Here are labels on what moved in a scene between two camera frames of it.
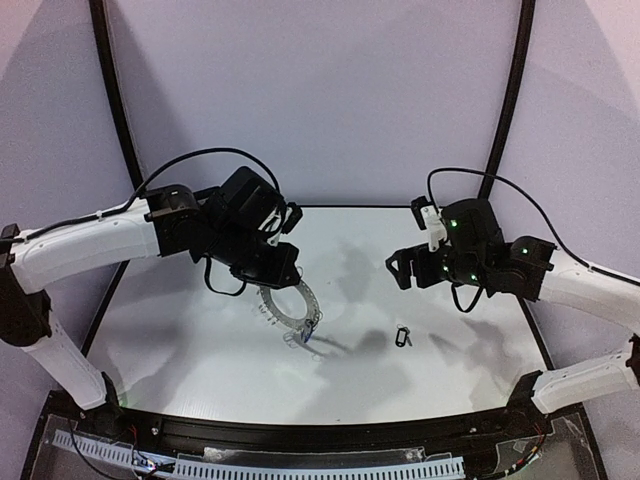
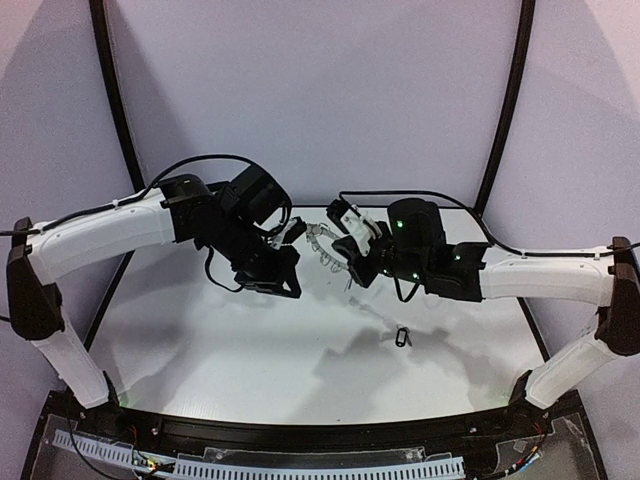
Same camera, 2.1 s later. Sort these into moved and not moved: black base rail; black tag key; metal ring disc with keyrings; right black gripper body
Moved: right black gripper body; metal ring disc with keyrings
Not moved: black base rail; black tag key
